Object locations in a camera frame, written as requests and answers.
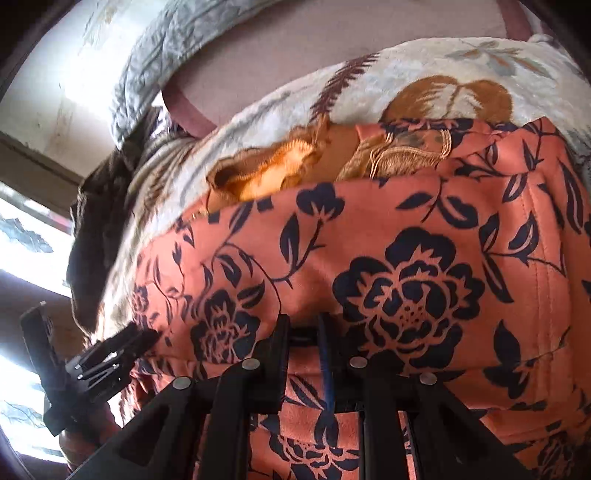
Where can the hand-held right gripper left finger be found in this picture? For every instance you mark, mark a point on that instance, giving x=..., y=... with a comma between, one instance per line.
x=276, y=351

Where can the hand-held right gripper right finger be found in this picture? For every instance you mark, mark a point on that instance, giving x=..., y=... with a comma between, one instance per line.
x=327, y=369

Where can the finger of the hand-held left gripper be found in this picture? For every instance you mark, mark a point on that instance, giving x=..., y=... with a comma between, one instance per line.
x=138, y=348
x=113, y=346

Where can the orange floral print garment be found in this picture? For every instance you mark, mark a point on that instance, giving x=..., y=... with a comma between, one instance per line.
x=415, y=221

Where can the dark brown cloth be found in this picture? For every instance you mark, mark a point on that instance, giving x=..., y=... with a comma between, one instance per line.
x=97, y=221

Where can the stained glass window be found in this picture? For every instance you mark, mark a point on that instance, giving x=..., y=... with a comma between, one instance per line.
x=23, y=230

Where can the orange knit garment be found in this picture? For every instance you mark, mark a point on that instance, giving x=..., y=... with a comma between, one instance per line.
x=272, y=168

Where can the leaf print fleece blanket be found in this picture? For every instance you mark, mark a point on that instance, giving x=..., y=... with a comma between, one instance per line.
x=369, y=87

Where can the grey quilted bedspread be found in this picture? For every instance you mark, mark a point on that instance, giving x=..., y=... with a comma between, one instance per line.
x=157, y=60

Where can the mauve bed sheet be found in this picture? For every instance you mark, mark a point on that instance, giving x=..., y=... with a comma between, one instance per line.
x=277, y=60

